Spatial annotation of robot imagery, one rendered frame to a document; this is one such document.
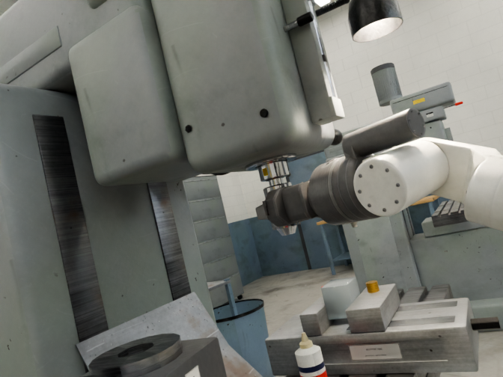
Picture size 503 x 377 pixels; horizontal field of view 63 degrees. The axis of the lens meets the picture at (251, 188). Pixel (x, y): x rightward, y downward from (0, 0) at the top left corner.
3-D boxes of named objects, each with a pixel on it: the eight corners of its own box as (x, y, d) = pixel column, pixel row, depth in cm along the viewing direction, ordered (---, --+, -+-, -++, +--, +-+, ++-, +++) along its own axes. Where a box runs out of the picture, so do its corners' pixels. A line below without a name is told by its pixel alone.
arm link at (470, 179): (404, 179, 55) (517, 209, 45) (365, 200, 49) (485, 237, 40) (409, 132, 52) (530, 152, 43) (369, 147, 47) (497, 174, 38)
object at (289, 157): (305, 156, 68) (305, 152, 68) (282, 156, 61) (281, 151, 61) (262, 170, 73) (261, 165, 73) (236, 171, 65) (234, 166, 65)
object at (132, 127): (254, 158, 83) (224, 36, 84) (171, 159, 62) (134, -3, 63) (184, 182, 92) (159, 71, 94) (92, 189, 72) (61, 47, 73)
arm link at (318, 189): (315, 170, 68) (374, 149, 58) (330, 227, 67) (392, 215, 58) (256, 181, 60) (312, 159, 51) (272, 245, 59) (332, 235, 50)
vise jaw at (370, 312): (401, 303, 80) (396, 283, 80) (385, 330, 67) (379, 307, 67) (370, 306, 83) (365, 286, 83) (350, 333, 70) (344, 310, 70)
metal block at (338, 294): (364, 307, 79) (355, 276, 79) (355, 317, 74) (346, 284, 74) (337, 310, 81) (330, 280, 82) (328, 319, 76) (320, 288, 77)
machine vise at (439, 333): (479, 335, 74) (462, 274, 74) (479, 372, 61) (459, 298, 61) (302, 345, 91) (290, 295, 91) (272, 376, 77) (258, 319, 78)
